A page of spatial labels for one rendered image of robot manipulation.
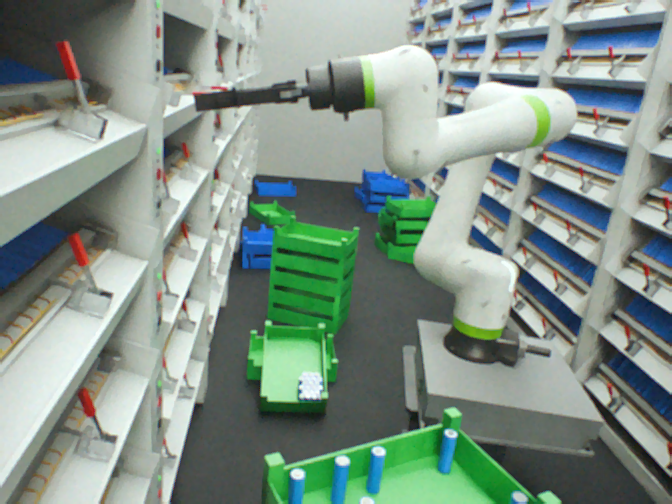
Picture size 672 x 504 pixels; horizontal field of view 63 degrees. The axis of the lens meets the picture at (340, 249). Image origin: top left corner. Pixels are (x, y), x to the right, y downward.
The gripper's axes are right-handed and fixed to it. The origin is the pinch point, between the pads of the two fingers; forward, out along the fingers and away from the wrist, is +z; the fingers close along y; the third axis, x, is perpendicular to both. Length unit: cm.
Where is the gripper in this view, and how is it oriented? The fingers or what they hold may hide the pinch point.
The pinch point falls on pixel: (215, 100)
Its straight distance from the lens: 102.6
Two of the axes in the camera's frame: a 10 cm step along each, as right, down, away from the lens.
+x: -1.1, -9.4, -3.4
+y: -1.0, -3.3, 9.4
